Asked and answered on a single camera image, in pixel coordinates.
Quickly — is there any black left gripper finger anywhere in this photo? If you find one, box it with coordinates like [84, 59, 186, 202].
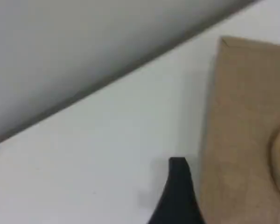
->
[146, 157, 207, 224]

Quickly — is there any brown burlap tote bag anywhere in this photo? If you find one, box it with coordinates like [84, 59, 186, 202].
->
[198, 36, 280, 224]

